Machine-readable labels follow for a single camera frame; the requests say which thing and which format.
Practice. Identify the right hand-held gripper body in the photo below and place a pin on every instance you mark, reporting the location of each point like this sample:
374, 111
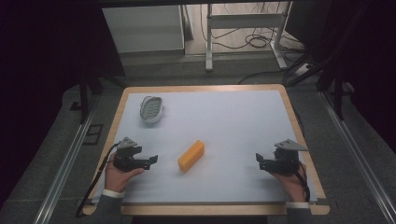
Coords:
285, 158

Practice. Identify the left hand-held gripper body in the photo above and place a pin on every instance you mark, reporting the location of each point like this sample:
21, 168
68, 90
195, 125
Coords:
124, 155

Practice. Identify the person's left hand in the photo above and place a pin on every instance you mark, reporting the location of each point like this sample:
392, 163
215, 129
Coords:
116, 177

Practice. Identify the person's right hand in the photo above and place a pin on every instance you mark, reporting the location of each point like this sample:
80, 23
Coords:
291, 185

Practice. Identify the orange soap bar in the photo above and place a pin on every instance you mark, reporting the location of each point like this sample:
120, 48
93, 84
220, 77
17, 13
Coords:
191, 156

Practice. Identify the grey soap dish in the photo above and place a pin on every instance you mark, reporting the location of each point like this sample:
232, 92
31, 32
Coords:
152, 109

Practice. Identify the white table mat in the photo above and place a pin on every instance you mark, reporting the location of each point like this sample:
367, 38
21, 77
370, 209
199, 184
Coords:
218, 124

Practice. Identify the wooden table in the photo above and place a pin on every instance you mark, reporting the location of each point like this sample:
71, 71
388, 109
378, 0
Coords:
202, 210

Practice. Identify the black metal stand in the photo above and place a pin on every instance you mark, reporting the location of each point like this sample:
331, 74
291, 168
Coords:
337, 90
84, 93

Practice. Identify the white power strip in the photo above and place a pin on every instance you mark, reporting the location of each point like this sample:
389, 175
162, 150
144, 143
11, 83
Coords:
302, 69

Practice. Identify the white cabinet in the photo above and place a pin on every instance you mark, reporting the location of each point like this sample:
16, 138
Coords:
143, 28

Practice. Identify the aluminium rail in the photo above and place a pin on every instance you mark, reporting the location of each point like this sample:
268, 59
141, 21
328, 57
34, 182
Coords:
358, 155
65, 168

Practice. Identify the white metal desk frame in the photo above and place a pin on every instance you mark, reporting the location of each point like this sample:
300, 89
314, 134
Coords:
243, 21

